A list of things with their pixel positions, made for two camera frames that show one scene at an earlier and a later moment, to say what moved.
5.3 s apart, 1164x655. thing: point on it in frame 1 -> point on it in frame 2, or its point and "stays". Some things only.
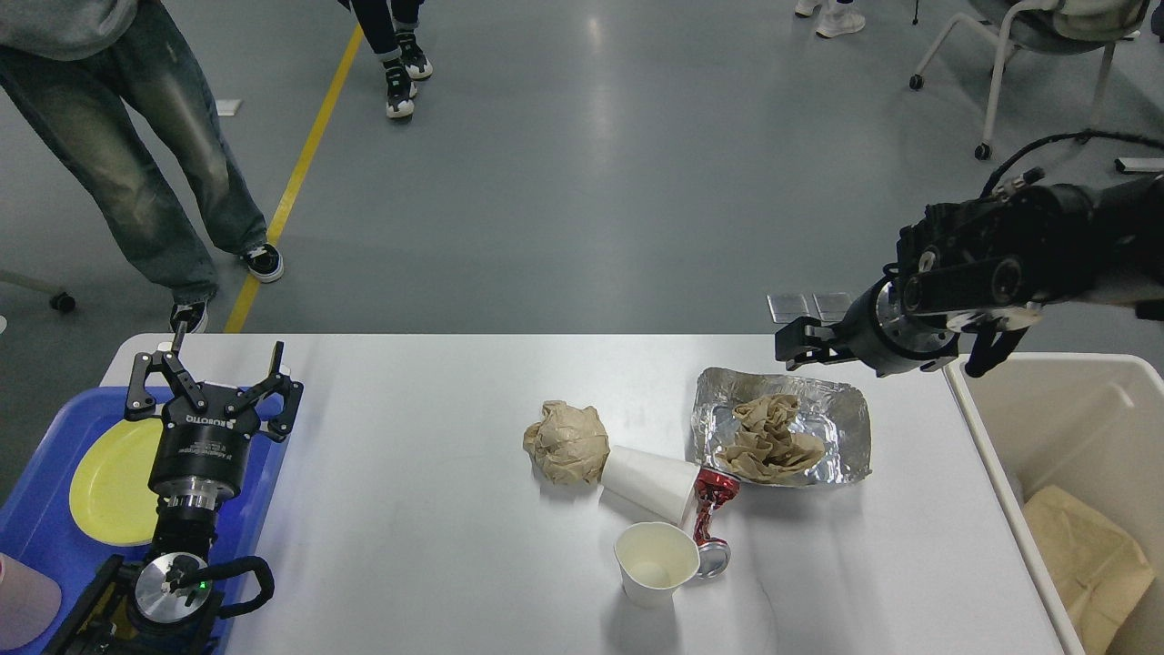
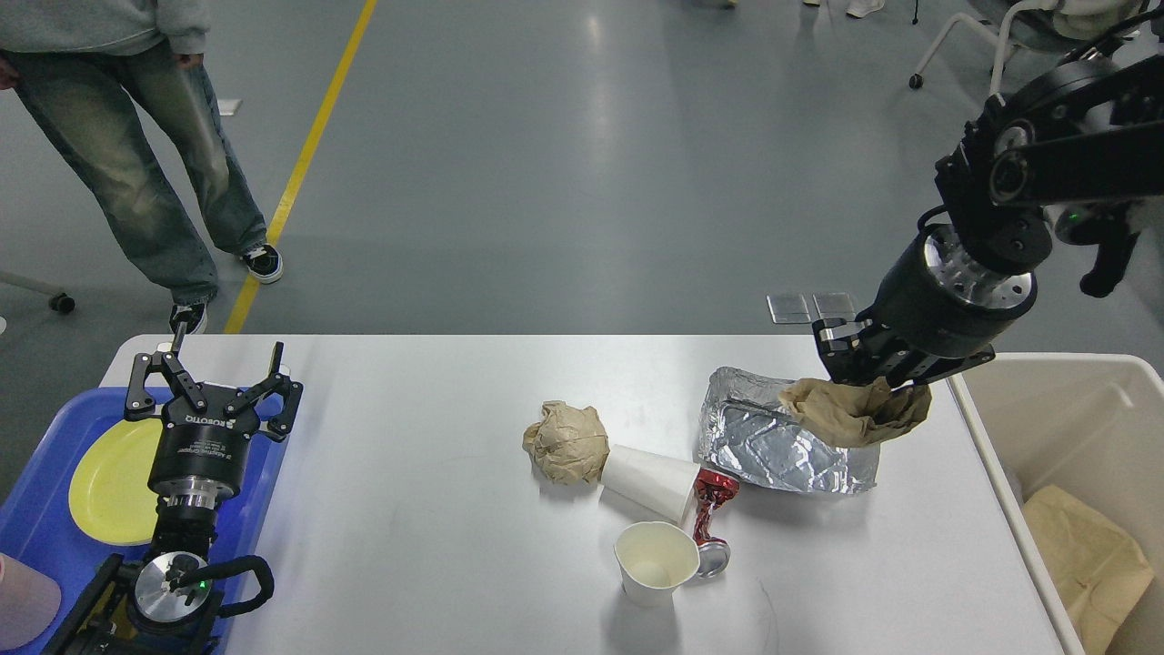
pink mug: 29,600 stays
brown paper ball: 569,445 stays
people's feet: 406,59 -> 857,8
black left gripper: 199,451 stays
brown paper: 769,445 -> 851,415
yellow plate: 110,490 stays
